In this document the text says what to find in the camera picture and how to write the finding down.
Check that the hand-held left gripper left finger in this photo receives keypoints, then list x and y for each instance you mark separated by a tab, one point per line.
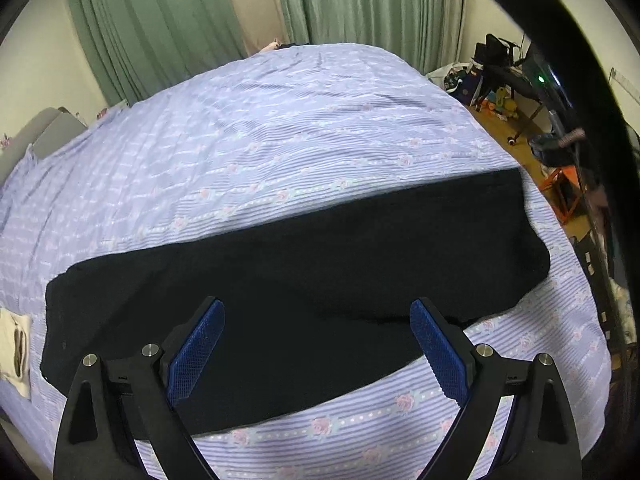
197	355

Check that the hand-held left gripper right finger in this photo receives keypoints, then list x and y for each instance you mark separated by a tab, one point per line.
440	355

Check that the black pants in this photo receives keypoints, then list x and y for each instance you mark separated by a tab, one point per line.
300	260

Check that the white cloth item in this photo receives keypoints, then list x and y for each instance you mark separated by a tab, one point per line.
7	340

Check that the orange stool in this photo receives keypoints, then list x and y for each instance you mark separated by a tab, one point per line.
562	180

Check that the purple floral bedsheet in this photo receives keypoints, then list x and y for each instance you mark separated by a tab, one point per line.
300	125

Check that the yellow toy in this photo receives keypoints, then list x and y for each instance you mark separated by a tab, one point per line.
506	102

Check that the white printed bag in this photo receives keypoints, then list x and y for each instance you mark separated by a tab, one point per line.
450	77

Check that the black desk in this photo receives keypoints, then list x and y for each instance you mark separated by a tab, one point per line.
520	85

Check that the black monitor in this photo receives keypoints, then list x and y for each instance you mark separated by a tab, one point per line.
492	52

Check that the green curtain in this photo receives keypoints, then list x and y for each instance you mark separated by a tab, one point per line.
150	20
360	5

